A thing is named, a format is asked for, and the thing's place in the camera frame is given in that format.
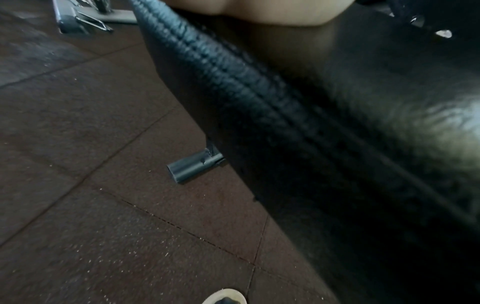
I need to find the cream foam slipper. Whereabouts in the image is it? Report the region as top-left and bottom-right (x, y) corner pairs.
(202, 287), (249, 304)

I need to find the person's left hand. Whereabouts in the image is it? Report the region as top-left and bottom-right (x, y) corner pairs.
(164, 0), (355, 27)

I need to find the black padded bench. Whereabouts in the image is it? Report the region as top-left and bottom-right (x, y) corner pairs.
(127, 0), (480, 304)

